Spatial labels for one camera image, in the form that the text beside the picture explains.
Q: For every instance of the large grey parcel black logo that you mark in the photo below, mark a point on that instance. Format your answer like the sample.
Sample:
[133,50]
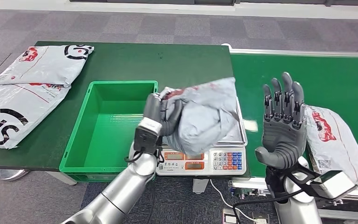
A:
[21,105]

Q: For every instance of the white plug block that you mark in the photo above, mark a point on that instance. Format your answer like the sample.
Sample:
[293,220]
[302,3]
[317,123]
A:
[260,221]

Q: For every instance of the grey parcel red black logos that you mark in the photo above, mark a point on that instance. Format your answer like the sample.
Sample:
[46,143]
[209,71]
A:
[49,65]

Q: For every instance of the round metal stand base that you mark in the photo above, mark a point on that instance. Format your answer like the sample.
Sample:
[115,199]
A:
[9,173]

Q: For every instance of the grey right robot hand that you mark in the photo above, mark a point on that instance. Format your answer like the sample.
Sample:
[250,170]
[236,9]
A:
[282,136]

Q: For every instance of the grey parcel bag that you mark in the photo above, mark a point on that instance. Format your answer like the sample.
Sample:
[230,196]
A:
[203,120]

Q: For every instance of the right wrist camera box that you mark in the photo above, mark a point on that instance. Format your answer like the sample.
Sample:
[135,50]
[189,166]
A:
[336,185]

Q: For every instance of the small green circuit board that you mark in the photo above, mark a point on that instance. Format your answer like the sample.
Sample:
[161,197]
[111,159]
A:
[244,190]

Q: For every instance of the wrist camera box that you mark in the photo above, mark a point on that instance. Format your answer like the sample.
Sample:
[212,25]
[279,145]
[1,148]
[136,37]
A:
[336,185]
[146,133]

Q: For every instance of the green plastic crate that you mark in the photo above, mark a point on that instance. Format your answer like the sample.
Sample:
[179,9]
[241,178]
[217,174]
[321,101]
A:
[105,123]

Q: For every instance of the electronic scale with steel tray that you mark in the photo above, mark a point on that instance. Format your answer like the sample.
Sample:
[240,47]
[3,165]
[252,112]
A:
[228,160]

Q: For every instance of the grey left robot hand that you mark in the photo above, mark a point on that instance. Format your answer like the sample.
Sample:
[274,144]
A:
[154,108]

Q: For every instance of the green conveyor belt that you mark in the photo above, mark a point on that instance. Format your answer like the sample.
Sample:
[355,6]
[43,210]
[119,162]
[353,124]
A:
[336,80]

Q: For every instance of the dark green table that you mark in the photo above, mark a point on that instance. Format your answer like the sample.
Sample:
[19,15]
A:
[166,65]

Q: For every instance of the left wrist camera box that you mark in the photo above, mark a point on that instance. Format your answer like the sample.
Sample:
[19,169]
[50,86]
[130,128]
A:
[146,133]

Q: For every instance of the grey parcel with red print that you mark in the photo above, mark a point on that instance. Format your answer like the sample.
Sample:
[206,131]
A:
[330,145]

